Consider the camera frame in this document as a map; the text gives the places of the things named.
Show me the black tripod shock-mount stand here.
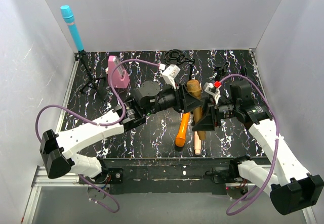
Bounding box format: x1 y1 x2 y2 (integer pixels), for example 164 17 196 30
163 49 195 80

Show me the black front mounting rail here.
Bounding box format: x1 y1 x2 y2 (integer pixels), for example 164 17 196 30
91 157 250 195

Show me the gold microphone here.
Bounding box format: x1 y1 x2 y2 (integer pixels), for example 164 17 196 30
186 79 206 142

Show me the orange microphone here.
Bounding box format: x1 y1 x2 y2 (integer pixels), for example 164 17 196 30
175 112 190 147

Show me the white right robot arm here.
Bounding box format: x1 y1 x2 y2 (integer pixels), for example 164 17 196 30
187 76 323 216

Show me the black round-base stand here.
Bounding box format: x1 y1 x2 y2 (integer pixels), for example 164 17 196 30
240 66 248 76
214 62 229 82

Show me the blue microphone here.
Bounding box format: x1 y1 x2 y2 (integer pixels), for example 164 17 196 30
60 5 84 51

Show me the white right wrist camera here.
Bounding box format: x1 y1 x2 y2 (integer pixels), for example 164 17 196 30
203 82 220 105

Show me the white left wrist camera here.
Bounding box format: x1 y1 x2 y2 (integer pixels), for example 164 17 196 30
161 64 181 89

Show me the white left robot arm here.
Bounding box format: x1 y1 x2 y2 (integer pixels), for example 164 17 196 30
40 80 203 179

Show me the pink metronome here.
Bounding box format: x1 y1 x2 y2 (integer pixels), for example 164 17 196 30
105 55 130 89

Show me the black round-base stand right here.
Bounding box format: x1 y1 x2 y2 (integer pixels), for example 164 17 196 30
240 66 248 76

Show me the cream pink microphone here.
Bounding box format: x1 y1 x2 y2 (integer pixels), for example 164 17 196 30
194 137 201 155

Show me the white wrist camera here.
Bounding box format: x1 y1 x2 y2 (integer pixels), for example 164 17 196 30
203 82 220 105
161 64 181 89

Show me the black round-base stand left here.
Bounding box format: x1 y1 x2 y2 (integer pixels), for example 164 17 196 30
214 62 229 82

